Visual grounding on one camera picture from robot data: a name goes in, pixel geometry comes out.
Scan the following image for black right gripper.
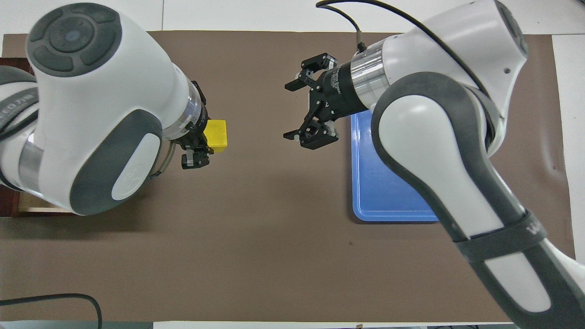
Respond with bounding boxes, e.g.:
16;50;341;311
282;53;369;151

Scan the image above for blue plastic tray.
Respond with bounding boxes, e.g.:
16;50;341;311
351;110;441;223

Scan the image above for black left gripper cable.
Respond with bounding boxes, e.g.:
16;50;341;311
149;141;178;180

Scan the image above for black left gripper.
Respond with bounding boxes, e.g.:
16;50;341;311
176;80;215;170

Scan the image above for yellow cube block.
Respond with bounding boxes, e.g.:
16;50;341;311
203;120;228;154

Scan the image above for black loose cable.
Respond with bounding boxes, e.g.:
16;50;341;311
0;293;103;329

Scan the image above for brown table mat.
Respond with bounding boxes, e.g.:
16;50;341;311
0;30;576;323

